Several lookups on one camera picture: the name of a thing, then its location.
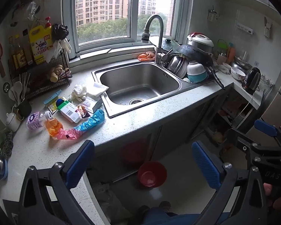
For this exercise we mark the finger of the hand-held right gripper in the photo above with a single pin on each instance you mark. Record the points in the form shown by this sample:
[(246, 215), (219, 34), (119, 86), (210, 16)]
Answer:
[(265, 127), (241, 143)]

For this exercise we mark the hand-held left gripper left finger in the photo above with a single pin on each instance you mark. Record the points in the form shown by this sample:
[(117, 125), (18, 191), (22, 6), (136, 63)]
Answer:
[(80, 161)]

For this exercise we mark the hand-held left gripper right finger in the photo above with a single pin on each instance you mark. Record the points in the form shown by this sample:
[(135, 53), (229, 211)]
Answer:
[(206, 164)]

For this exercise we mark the blue and pink plastic bag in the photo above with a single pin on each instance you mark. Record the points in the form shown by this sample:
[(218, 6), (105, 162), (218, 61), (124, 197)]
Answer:
[(89, 124)]

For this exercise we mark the red plastic bin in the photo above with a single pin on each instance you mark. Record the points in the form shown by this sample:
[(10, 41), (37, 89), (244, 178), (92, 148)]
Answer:
[(152, 173)]

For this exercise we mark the person's right hand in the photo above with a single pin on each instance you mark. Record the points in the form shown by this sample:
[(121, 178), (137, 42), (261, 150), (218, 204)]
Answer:
[(268, 189)]

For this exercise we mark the storage shelf unit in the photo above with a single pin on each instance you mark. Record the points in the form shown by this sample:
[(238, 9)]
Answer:
[(227, 112)]

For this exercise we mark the orange liquid bottle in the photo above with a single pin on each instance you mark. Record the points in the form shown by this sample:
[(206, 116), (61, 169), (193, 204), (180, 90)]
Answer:
[(52, 125)]

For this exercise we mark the stainless steel cabinet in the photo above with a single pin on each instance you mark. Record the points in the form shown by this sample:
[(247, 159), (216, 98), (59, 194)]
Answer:
[(178, 126)]

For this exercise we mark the black electric kettle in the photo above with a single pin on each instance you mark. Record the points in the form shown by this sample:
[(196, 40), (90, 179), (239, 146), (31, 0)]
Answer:
[(251, 80)]

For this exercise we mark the brown sauce packet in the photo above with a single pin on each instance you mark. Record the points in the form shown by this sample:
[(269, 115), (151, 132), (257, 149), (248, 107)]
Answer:
[(82, 112)]

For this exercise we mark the white and green box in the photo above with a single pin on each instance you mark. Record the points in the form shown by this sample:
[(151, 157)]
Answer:
[(69, 111)]

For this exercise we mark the purple label bottle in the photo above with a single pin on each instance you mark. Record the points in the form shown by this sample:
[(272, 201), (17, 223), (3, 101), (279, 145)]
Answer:
[(35, 121)]

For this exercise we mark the floral white bowl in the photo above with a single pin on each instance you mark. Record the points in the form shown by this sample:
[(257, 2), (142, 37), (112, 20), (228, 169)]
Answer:
[(237, 73)]

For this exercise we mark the yellow printed packet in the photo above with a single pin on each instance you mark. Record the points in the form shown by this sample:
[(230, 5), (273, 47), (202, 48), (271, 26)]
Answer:
[(52, 107)]

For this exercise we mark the blue round lid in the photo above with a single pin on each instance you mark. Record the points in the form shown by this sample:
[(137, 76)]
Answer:
[(60, 102)]

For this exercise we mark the person's leg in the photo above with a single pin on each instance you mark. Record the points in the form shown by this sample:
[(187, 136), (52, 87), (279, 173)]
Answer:
[(168, 215)]

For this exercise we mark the crumpled white rubber gloves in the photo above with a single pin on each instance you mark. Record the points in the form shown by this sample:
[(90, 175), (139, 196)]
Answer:
[(77, 92)]

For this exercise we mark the blue scrubbing brush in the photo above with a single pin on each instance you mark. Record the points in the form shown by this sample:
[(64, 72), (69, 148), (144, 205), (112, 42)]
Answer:
[(52, 98)]

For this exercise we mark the white paper towel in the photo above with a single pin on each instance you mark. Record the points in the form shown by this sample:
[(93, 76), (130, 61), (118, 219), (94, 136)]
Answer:
[(97, 89)]

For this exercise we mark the steel wool scrubber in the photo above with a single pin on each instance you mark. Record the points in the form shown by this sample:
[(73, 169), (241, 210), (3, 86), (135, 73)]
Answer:
[(7, 144)]

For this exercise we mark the blue dish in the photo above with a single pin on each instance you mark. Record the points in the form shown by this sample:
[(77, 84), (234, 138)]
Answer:
[(3, 173)]

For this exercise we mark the black utensil cup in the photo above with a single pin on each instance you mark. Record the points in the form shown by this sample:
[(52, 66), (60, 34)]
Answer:
[(23, 107)]

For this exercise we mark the white ceramic teapot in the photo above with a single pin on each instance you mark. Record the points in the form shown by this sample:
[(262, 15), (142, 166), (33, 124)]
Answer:
[(12, 121)]

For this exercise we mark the white and teal bowl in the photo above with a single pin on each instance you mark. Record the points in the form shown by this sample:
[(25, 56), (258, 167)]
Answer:
[(196, 73)]

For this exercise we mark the ginger root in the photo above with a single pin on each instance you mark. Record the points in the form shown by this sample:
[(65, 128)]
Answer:
[(58, 69), (53, 77)]

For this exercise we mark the white serving spoons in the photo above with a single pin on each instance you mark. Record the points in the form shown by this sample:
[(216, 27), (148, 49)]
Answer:
[(16, 91)]

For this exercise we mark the bundle of chopsticks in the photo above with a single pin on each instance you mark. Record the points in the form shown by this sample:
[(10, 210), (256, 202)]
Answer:
[(25, 84)]

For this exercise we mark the stainless steel sink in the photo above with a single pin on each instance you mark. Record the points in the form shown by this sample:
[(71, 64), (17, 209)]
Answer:
[(140, 84)]

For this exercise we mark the stainless steel bowl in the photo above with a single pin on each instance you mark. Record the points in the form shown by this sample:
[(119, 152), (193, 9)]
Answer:
[(176, 66)]

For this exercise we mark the black wok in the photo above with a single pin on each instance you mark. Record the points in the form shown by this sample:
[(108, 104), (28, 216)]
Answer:
[(196, 52)]

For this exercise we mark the rice cooker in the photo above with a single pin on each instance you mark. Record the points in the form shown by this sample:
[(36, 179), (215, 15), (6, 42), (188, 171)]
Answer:
[(200, 42)]

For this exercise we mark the hanging white gloves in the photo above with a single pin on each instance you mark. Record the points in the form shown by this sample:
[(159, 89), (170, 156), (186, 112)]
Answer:
[(60, 48)]

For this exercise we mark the glass pot lid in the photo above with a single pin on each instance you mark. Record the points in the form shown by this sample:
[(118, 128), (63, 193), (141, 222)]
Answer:
[(169, 45)]

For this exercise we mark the steel faucet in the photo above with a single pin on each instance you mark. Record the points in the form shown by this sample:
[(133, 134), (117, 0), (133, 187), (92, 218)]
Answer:
[(158, 51)]

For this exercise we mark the orange cloth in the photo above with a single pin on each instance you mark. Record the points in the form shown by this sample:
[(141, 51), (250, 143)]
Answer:
[(146, 56)]

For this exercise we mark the yellow detergent bottle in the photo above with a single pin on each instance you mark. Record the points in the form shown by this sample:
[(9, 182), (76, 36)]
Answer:
[(41, 44)]

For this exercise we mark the amber oil bottle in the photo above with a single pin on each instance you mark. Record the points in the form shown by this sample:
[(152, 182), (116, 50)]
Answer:
[(15, 56)]

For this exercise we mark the dark sauce bottle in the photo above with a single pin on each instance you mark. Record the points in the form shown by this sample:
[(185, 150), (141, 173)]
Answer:
[(28, 49)]

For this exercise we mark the black plastic bag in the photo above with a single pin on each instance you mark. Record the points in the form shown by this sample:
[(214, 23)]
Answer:
[(60, 31)]

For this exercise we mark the window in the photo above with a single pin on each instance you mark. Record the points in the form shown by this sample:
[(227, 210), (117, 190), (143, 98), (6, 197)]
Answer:
[(128, 11)]

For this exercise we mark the white wall utensil holder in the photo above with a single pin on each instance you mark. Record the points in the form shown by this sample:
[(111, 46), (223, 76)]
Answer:
[(268, 29)]

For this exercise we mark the white wall power strip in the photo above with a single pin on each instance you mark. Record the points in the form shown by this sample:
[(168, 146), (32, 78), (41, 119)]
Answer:
[(245, 28)]

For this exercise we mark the metal wall utensil holder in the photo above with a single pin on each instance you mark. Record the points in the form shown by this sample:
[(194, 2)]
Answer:
[(213, 16)]

